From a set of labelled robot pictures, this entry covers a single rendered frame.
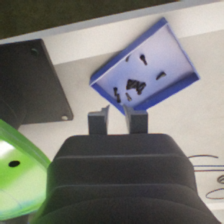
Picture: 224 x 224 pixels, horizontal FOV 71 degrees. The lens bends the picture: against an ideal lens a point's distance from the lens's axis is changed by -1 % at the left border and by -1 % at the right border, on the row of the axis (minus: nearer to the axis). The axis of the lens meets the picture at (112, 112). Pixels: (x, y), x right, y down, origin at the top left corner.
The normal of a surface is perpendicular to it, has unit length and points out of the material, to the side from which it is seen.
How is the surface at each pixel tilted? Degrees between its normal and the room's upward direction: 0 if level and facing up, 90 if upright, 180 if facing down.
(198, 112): 0
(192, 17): 0
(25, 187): 24
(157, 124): 0
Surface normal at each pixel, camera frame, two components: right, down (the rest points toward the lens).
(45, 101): 0.00, 0.70
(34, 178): 0.41, 0.60
